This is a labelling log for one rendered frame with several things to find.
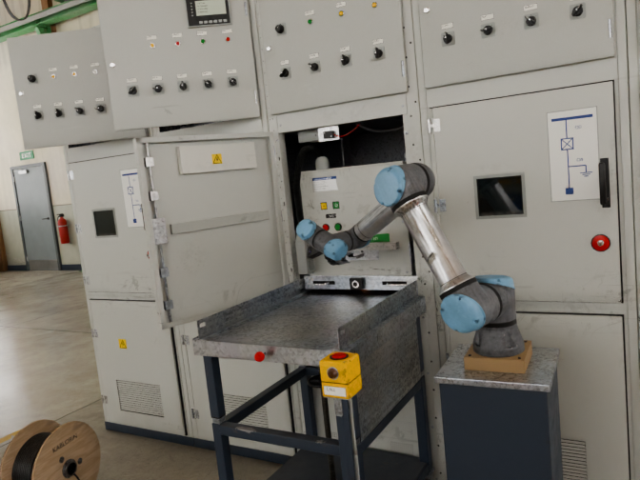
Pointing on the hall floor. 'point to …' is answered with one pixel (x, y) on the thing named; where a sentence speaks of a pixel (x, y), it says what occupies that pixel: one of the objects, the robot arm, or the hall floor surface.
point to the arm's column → (501, 433)
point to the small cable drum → (52, 452)
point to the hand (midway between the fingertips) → (342, 260)
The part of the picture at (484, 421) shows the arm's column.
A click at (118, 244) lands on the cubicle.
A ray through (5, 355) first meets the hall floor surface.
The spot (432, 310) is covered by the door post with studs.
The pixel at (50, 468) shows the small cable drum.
